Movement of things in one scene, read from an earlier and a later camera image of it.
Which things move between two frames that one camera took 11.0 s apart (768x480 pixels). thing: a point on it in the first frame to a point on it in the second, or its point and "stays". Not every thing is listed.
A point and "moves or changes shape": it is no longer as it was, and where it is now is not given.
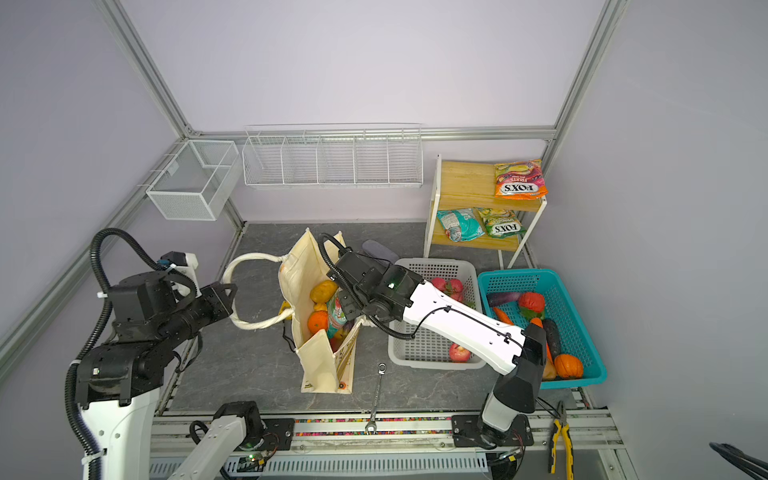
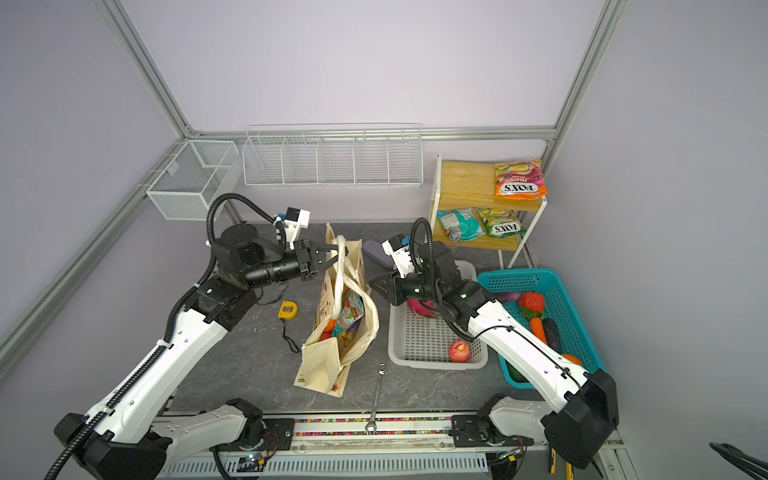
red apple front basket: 458,354 stays
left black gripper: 223,304 to 310,248
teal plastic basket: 573,340 stays
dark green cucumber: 553,338 stays
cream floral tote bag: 306,263 moves or changes shape
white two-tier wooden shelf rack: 466,211 stays
